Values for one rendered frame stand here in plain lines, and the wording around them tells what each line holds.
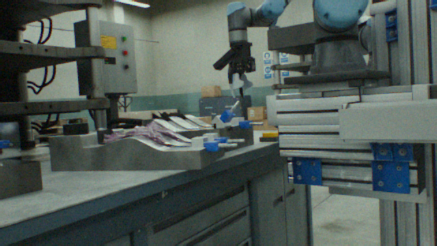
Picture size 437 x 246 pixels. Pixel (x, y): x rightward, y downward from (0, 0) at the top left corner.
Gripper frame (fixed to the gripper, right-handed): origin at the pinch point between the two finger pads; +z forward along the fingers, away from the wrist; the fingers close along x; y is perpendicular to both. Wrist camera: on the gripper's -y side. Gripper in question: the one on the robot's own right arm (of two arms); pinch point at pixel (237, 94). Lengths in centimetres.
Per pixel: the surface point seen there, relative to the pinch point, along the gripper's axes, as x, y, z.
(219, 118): -13.0, -0.6, 8.5
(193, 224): -37, 3, 40
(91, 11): -8, -73, -45
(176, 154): -48, 7, 16
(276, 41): 382, -148, -82
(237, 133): -4.7, 2.0, 15.0
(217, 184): -24.2, 4.1, 30.3
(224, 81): 658, -411, -49
